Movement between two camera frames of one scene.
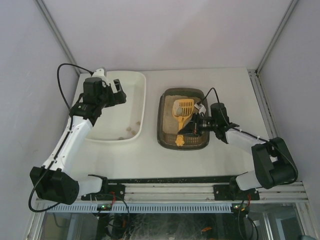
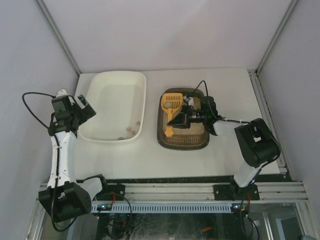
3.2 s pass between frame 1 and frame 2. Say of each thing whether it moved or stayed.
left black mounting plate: stayed
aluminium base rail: stayed
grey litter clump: moved
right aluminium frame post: stayed
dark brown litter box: stayed
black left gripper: moved
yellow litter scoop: moved
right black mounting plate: stayed
